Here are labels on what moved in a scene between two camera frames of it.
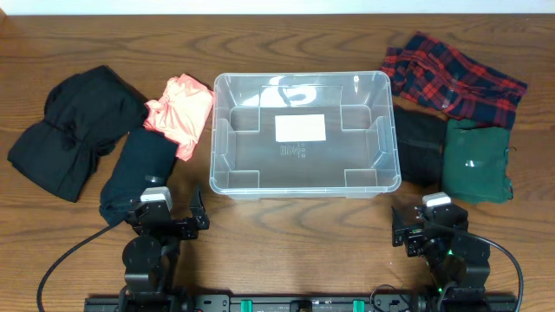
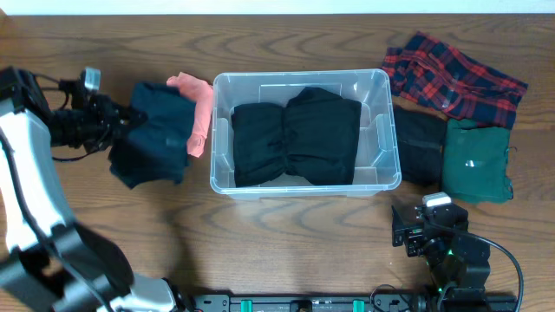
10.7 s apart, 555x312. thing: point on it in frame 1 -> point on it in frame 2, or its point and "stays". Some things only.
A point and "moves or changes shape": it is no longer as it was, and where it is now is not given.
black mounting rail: [301, 303] stays
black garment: [421, 144] stays
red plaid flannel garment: [437, 77] stays
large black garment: [86, 113] moves or changes shape
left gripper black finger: [198, 208] -> [131, 116]
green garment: [474, 162] stays
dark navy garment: [144, 152] -> [155, 147]
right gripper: [414, 235] stays
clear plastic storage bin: [302, 135] stays
